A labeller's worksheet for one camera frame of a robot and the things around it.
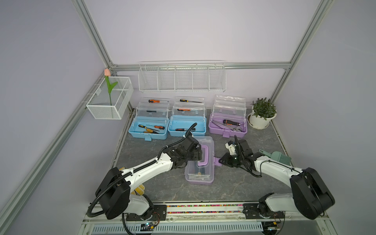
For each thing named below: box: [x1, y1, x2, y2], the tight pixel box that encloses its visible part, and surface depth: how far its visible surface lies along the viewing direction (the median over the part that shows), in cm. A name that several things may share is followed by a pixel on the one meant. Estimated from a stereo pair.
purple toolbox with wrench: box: [208, 94, 248, 139], surface depth 111 cm
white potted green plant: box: [246, 97, 278, 130], surface depth 100 cm
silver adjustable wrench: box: [211, 119, 244, 132], surface depth 111 cm
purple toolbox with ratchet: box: [184, 136, 223, 186], surface depth 80 cm
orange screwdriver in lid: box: [148, 99, 170, 103], surface depth 113 cm
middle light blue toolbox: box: [167, 95, 207, 137], surface depth 111 cm
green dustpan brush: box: [258, 149, 292, 166], surface depth 95 cm
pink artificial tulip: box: [104, 68, 118, 106], surface depth 87 cm
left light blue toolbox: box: [128, 96, 170, 142], surface depth 110 cm
